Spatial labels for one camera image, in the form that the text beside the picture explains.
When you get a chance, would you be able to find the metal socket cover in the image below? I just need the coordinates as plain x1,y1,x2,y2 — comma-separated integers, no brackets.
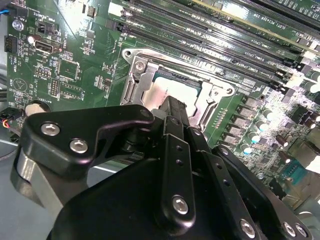
124,59,220,121

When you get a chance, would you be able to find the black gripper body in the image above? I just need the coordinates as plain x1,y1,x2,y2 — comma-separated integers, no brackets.
48,156,235,240

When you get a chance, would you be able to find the silver CPU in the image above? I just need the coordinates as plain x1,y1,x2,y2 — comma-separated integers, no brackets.
140,74,204,118

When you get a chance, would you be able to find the thin metal locking lever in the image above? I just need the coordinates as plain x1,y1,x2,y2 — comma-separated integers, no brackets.
136,53,231,85

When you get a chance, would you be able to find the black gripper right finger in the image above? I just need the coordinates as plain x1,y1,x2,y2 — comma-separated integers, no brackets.
177,97,315,240

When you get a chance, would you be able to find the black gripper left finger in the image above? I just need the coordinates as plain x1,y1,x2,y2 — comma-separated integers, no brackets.
10,96,198,236

